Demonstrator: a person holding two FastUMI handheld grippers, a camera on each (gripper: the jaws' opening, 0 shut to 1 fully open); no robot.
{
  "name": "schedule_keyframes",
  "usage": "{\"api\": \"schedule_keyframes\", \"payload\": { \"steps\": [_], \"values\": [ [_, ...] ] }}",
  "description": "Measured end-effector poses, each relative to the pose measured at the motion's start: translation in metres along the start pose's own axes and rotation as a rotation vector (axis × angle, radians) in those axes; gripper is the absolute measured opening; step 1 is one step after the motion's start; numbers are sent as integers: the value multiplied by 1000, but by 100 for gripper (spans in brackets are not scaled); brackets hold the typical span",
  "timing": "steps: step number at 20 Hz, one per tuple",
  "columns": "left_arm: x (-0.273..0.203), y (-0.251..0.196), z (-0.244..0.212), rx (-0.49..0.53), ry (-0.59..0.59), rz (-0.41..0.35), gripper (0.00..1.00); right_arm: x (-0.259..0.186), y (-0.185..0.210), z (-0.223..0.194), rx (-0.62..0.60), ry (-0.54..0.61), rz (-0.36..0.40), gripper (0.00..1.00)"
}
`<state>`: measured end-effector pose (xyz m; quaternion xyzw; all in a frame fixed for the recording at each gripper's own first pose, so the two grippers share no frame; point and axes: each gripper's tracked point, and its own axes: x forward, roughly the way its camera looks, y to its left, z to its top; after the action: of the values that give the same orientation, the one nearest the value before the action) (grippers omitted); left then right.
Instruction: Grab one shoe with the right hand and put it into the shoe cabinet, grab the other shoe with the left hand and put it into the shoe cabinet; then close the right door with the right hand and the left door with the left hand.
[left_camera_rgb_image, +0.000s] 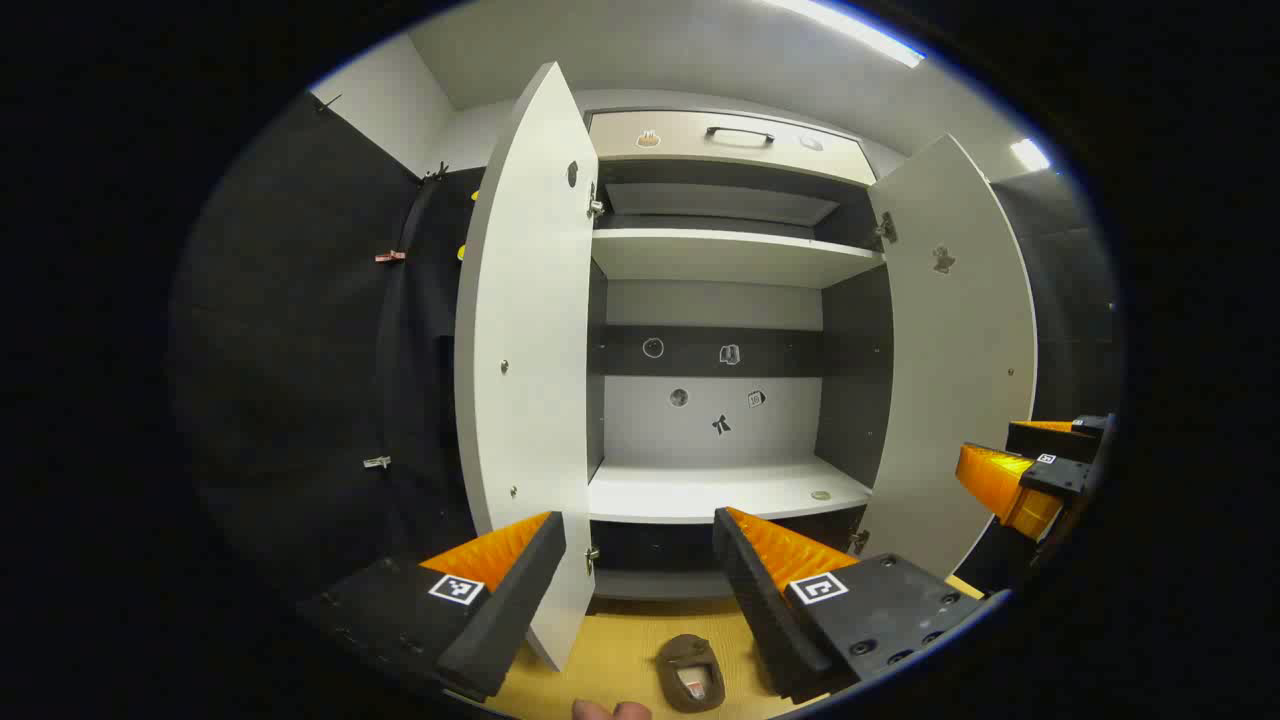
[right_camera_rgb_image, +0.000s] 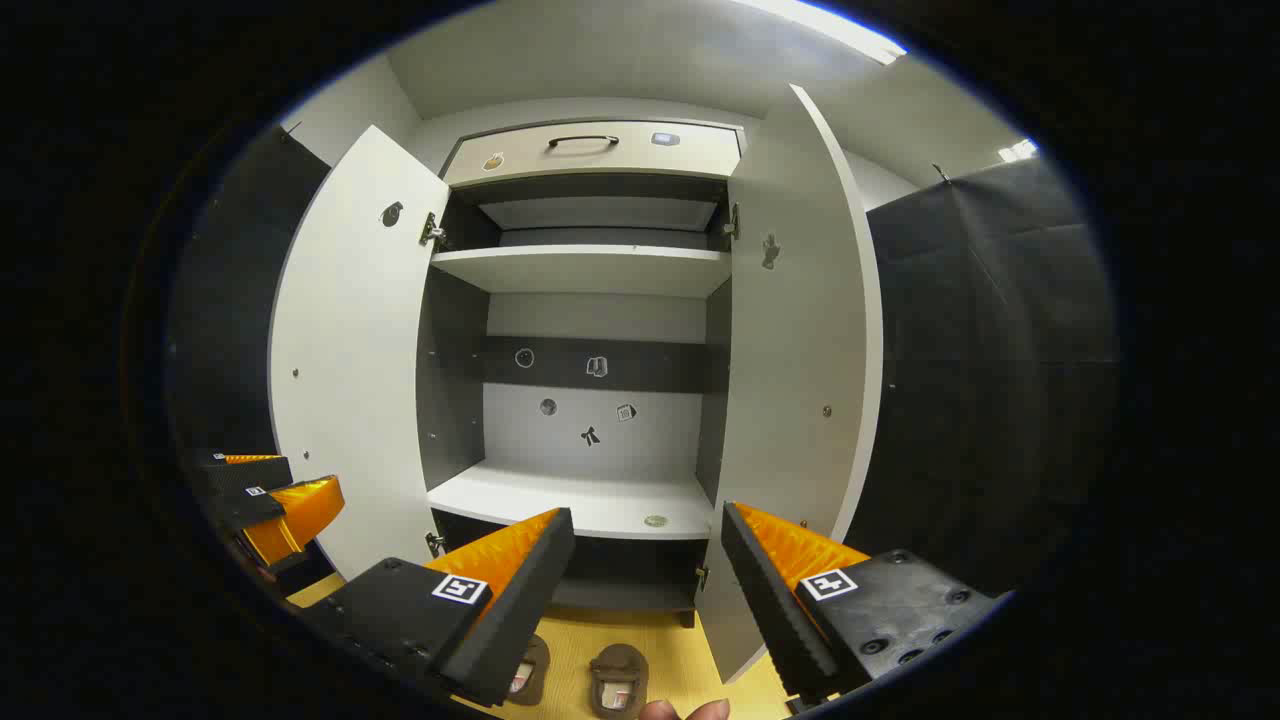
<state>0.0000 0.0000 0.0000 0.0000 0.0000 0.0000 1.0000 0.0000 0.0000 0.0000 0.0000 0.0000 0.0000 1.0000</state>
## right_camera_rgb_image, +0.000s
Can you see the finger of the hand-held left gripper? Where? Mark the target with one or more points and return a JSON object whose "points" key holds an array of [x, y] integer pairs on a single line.
{"points": [[300, 515], [250, 475]]}

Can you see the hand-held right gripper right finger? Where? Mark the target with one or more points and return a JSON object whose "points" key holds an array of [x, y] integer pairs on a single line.
{"points": [[765, 600]]}

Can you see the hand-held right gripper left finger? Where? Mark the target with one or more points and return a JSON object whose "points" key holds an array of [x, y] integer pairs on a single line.
{"points": [[530, 590]]}

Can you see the brown fuzzy shoe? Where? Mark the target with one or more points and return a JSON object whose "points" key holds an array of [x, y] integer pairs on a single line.
{"points": [[618, 665], [535, 670]]}

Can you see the white shoe cabinet door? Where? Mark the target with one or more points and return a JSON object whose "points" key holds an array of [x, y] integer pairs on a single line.
{"points": [[350, 350], [800, 350]]}

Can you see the white shoe cabinet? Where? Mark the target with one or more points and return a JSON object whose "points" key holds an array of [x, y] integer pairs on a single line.
{"points": [[660, 450]]}

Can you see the white cabinet shelf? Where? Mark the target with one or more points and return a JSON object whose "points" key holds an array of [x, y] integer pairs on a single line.
{"points": [[580, 270], [560, 500]]}

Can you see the beige cabinet drawer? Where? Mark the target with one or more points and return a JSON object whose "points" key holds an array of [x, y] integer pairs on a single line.
{"points": [[600, 163]]}

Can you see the black backdrop cloth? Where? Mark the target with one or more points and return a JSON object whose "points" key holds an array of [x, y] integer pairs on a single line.
{"points": [[230, 330], [1000, 400]]}

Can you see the small ceiling light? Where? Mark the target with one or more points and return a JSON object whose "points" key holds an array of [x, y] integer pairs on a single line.
{"points": [[1018, 151]]}

